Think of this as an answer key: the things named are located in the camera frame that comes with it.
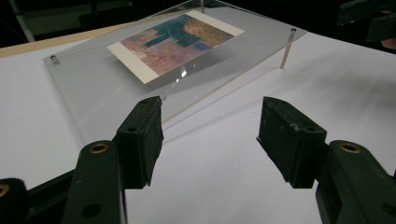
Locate painted landscape picture card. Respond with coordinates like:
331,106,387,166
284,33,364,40
106,9,246,85

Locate white board sheet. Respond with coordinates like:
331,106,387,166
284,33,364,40
0,29,396,224

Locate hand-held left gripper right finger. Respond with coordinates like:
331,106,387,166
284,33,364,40
256,96,396,224

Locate light wooden table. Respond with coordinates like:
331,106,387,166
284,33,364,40
0,13,194,60

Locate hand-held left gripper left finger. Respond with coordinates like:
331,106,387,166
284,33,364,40
61,95,165,224

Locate clear acrylic photo frame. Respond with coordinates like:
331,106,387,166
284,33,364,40
42,0,308,147

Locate white desk leg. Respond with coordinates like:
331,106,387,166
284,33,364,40
8,0,36,43

